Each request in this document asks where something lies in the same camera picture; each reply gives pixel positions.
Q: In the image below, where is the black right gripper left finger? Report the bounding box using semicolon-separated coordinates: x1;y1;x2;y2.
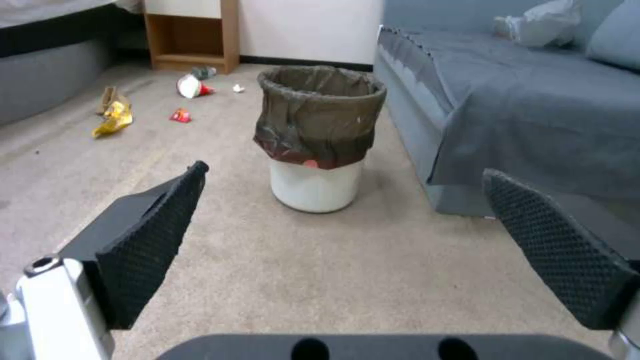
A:
0;160;211;360

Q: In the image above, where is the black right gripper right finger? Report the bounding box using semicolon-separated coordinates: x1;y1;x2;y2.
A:
481;168;640;360

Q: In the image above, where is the white trash can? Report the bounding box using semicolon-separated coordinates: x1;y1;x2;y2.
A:
269;158;363;214

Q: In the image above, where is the dark brown trash bag liner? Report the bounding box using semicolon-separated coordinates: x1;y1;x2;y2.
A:
252;65;389;171

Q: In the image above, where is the yellow snack wrapper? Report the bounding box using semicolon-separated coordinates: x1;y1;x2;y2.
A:
91;101;135;140

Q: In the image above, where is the grey sofa blanket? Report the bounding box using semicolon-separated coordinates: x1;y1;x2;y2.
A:
377;28;640;196

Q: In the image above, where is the brown paper bag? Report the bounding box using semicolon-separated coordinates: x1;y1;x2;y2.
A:
94;86;130;116

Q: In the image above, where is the grey sofa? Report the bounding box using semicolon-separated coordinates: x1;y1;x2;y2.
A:
372;0;640;218

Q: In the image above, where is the red and white paper cup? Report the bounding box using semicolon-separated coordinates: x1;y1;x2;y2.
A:
177;73;217;100

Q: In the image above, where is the grey bed with dark mattress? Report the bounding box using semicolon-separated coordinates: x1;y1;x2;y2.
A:
0;0;146;128

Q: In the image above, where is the grey sofa cushion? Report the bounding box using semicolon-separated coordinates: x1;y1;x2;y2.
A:
584;0;640;74

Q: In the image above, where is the wooden open shelf cabinet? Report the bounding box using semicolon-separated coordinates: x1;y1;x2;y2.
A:
143;0;240;75

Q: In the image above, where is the white crumpled plastic bag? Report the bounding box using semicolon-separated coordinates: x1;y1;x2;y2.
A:
492;0;584;48

